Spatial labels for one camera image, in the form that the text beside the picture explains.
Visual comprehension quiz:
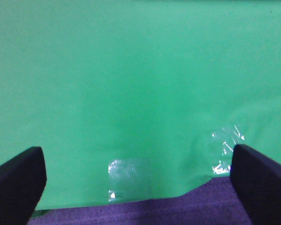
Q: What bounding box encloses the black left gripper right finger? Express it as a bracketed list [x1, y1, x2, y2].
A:
[230, 144, 281, 225]

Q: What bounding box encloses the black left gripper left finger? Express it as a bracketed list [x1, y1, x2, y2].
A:
[0, 147, 47, 225]

